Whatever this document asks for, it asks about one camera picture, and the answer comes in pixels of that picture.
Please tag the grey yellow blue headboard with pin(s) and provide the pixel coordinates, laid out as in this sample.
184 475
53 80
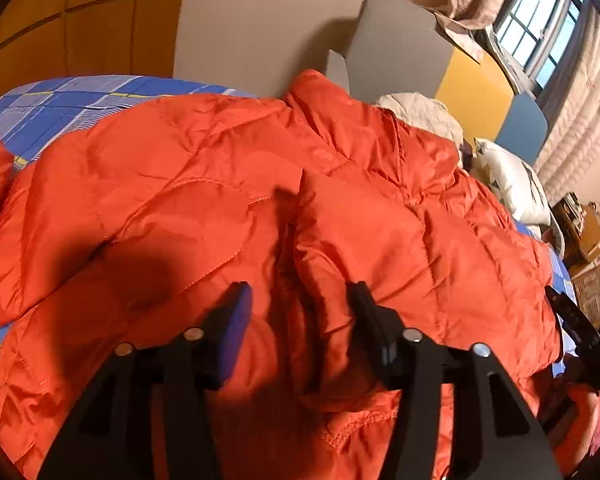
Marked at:
405 50

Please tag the cluttered wooden desk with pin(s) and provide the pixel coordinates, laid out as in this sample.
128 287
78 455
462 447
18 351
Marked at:
587 230

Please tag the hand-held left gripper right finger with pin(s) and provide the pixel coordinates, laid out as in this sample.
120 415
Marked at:
375 332

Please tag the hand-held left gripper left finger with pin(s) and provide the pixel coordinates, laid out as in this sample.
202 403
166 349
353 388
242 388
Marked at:
237 330

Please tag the person's right forearm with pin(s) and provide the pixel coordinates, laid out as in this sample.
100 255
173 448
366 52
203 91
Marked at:
587 420

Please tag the wicker chair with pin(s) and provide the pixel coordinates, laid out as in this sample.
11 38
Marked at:
592 295

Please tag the yellow wooden wardrobe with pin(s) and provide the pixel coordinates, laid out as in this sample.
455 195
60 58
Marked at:
80 25

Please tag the orange puffer jacket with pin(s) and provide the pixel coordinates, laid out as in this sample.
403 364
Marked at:
180 185

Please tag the barred window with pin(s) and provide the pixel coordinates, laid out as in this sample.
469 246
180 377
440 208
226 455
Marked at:
540 15

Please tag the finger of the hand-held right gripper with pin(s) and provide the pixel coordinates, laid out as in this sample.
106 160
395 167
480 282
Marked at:
572 315

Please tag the white printed pillow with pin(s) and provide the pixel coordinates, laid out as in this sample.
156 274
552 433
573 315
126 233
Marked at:
517 185

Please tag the beige pillow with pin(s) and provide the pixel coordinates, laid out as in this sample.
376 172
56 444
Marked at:
425 115

